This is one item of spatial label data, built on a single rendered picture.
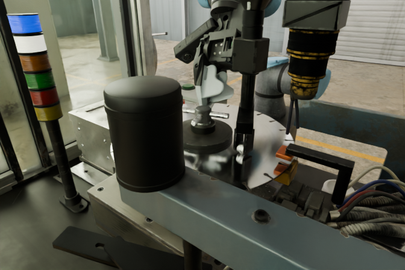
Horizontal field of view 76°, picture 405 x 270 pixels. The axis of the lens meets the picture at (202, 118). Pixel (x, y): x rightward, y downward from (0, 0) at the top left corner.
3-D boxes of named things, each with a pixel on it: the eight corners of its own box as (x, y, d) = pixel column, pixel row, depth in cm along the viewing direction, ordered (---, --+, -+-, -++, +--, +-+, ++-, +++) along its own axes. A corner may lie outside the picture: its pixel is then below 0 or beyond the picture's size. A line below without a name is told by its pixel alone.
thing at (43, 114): (32, 118, 51) (28, 103, 49) (55, 111, 54) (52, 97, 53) (44, 124, 48) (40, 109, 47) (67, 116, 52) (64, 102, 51)
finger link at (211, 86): (214, 112, 45) (223, 61, 46) (189, 110, 49) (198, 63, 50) (224, 116, 47) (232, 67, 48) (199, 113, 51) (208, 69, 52)
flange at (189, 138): (172, 151, 43) (170, 138, 42) (174, 122, 53) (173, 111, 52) (237, 149, 44) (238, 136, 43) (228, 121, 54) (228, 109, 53)
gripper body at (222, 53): (229, 59, 44) (241, -7, 45) (192, 62, 50) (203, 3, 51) (251, 73, 50) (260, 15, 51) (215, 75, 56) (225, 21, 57)
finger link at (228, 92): (223, 116, 47) (232, 67, 48) (199, 113, 51) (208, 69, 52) (232, 119, 50) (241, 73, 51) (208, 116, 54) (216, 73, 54)
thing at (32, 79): (23, 87, 48) (18, 71, 47) (48, 81, 51) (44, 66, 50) (35, 91, 46) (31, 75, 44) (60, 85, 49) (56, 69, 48)
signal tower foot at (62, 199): (56, 199, 61) (53, 191, 60) (70, 191, 64) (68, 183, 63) (77, 215, 57) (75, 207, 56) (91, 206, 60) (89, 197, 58)
